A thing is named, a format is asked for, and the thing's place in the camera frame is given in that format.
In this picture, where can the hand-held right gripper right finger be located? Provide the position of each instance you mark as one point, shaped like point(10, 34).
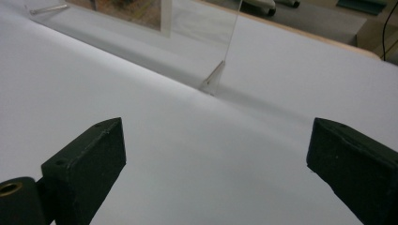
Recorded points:
point(356, 168)

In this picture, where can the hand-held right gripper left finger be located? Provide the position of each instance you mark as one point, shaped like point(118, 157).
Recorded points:
point(84, 168)

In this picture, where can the beige postcard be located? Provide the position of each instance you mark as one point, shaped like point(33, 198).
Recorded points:
point(131, 11)

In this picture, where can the clear acrylic photo frame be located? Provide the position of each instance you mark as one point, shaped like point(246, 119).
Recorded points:
point(200, 22)

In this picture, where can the teal flat object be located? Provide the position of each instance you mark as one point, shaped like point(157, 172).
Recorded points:
point(361, 5)

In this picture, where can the grey chair leg black caster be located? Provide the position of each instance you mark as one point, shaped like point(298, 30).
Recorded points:
point(289, 3)

